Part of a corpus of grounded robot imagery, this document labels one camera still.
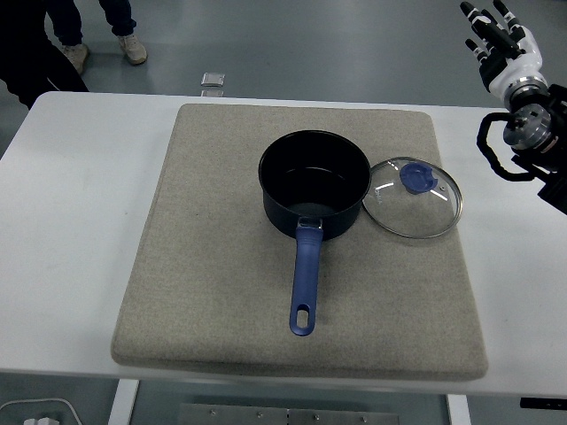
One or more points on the silver floor socket box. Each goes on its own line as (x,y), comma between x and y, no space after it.
(212,79)

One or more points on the beige fabric mat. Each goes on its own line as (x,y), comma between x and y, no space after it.
(199,265)

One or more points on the black table control panel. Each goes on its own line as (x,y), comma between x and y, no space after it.
(545,403)

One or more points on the dark blue saucepan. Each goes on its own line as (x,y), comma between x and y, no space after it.
(305,274)

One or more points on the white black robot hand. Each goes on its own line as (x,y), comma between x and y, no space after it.
(516,66)

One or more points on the glass pot lid blue knob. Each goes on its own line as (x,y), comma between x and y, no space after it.
(417,177)

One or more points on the white table leg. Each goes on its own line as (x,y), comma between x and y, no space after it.
(458,411)
(121,403)

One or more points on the grey metal plate with screws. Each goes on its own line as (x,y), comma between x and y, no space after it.
(266,416)

